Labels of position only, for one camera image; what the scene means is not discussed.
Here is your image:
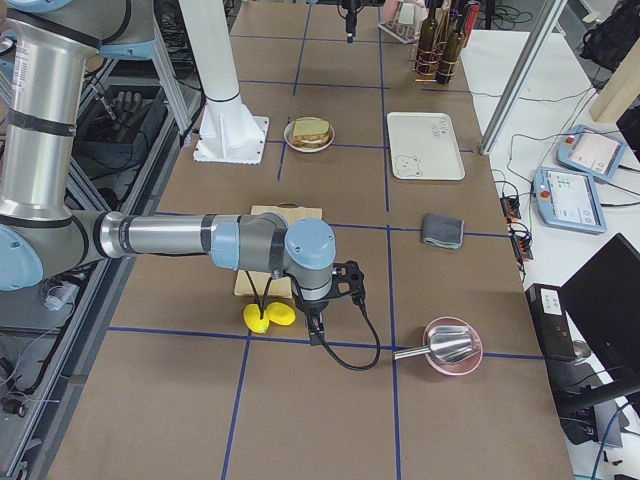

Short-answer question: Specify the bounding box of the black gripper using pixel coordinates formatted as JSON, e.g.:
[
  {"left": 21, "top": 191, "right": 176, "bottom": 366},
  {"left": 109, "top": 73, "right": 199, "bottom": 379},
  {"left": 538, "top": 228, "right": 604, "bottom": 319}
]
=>
[
  {"left": 293, "top": 260, "right": 366, "bottom": 346},
  {"left": 340, "top": 0, "right": 360, "bottom": 43}
]

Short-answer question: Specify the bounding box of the white round plate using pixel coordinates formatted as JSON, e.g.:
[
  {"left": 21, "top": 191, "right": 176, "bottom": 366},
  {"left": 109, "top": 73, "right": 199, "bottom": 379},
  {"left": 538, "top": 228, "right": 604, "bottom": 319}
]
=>
[{"left": 284, "top": 117, "right": 334, "bottom": 153}]

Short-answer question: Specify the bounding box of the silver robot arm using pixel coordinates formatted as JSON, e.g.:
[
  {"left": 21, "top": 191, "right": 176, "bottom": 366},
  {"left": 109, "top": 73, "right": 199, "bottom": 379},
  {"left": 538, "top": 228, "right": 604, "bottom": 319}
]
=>
[{"left": 1, "top": 1, "right": 365, "bottom": 345}]

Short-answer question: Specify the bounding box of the cream bear serving tray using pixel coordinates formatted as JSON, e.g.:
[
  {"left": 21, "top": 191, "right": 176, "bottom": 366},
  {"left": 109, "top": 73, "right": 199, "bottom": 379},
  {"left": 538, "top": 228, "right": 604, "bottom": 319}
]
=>
[{"left": 386, "top": 112, "right": 465, "bottom": 181}]

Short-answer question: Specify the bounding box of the yellow lemon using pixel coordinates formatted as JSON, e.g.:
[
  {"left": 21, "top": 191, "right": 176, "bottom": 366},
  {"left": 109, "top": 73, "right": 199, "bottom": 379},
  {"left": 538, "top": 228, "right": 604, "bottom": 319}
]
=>
[
  {"left": 265, "top": 302, "right": 296, "bottom": 326},
  {"left": 242, "top": 303, "right": 270, "bottom": 334}
]

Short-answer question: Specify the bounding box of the wooden cutting board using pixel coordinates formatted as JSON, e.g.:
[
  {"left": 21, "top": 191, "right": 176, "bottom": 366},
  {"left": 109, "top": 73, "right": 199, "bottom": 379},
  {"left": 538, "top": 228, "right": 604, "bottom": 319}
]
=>
[{"left": 234, "top": 204, "right": 323, "bottom": 299}]

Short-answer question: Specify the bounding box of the dark wine bottle left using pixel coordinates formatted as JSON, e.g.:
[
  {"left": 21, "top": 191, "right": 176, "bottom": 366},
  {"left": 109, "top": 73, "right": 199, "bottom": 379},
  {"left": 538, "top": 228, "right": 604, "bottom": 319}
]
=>
[{"left": 415, "top": 1, "right": 450, "bottom": 80}]

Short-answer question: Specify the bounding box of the dark wine bottle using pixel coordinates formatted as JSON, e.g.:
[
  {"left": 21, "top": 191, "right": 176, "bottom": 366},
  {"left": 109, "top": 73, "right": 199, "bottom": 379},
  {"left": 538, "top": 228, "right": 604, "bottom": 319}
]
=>
[
  {"left": 436, "top": 13, "right": 466, "bottom": 84},
  {"left": 415, "top": 1, "right": 450, "bottom": 80}
]

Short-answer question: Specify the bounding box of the dark wine bottle right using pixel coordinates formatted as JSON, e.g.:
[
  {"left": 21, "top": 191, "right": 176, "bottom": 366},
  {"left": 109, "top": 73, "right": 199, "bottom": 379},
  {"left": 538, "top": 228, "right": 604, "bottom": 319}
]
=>
[{"left": 436, "top": 13, "right": 466, "bottom": 84}]

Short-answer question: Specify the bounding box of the metal scoop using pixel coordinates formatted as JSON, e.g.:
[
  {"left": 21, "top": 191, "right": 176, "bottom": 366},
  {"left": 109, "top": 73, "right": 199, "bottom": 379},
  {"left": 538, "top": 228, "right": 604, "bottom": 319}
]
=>
[{"left": 394, "top": 326, "right": 479, "bottom": 365}]

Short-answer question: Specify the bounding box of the pink bowl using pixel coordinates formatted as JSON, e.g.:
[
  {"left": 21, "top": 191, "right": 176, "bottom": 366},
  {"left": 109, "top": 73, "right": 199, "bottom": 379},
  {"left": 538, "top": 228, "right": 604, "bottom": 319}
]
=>
[{"left": 422, "top": 316, "right": 484, "bottom": 376}]

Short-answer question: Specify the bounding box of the grey folded cloth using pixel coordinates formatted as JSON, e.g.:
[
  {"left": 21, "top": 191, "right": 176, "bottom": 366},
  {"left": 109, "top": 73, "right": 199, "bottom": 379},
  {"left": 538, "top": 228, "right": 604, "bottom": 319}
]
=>
[{"left": 421, "top": 213, "right": 464, "bottom": 249}]

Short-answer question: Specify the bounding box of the black computer box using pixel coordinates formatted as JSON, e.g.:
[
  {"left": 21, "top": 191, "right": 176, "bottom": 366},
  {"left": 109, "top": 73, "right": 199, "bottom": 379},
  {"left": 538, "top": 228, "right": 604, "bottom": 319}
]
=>
[{"left": 526, "top": 283, "right": 575, "bottom": 362}]

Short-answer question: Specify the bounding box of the blue teach pendant far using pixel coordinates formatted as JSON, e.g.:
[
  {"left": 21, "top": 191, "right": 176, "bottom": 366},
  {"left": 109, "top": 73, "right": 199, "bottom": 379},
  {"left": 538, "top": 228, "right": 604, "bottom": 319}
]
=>
[{"left": 556, "top": 124, "right": 627, "bottom": 183}]

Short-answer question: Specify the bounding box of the blue teach pendant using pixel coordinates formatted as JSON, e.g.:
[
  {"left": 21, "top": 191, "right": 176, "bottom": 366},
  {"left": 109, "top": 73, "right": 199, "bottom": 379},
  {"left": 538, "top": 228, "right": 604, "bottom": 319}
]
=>
[
  {"left": 556, "top": 124, "right": 627, "bottom": 183},
  {"left": 533, "top": 166, "right": 607, "bottom": 234}
]

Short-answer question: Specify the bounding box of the blue teach pendant near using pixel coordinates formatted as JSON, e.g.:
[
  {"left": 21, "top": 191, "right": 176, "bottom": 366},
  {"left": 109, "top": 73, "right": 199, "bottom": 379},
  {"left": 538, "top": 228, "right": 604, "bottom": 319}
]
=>
[{"left": 533, "top": 166, "right": 607, "bottom": 234}]

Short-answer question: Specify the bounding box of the black monitor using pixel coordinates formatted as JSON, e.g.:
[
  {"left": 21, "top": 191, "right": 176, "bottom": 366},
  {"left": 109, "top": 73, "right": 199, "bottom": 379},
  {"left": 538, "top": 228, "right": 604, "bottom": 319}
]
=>
[{"left": 560, "top": 233, "right": 639, "bottom": 373}]

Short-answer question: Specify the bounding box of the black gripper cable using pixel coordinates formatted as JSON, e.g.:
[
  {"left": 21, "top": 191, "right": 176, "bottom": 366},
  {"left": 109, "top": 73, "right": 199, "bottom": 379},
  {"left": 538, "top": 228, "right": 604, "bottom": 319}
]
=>
[{"left": 319, "top": 294, "right": 382, "bottom": 372}]

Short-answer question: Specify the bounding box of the copper wire bottle rack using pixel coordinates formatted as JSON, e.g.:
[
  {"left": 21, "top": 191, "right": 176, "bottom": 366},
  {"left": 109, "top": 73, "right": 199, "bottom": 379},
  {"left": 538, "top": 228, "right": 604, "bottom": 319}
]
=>
[{"left": 414, "top": 17, "right": 458, "bottom": 84}]

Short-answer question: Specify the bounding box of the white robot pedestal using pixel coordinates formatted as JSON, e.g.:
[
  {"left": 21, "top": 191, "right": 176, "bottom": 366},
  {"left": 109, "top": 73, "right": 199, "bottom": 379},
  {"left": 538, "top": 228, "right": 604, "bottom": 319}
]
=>
[{"left": 180, "top": 1, "right": 269, "bottom": 165}]

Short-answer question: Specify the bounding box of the aluminium frame post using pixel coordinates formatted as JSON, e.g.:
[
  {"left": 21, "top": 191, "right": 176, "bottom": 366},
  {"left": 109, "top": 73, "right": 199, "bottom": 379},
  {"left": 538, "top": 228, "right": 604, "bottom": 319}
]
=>
[{"left": 479, "top": 0, "right": 567, "bottom": 155}]

